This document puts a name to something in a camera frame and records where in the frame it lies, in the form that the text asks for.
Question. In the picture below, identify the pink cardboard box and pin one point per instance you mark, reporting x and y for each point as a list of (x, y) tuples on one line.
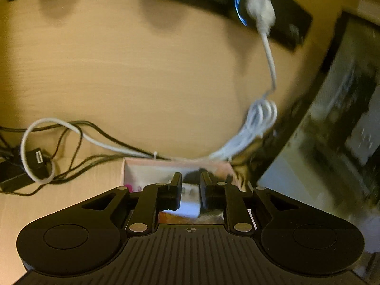
[(142, 172)]

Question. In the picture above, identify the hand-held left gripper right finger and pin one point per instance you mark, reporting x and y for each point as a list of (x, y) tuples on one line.
[(204, 191)]

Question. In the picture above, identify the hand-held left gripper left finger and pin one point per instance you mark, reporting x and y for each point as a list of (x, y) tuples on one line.
[(177, 191)]

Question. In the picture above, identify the black usb plug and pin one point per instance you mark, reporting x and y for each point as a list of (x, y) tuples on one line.
[(37, 158)]

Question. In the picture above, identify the small white box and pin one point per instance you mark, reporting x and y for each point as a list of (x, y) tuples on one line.
[(190, 197)]

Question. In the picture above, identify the black power adapter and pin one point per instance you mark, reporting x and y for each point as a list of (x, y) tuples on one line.
[(13, 178)]

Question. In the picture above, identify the computer case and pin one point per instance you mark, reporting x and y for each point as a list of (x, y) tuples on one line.
[(332, 154)]

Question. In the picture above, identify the black wall socket strip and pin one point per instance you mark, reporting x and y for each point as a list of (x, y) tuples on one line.
[(285, 17)]

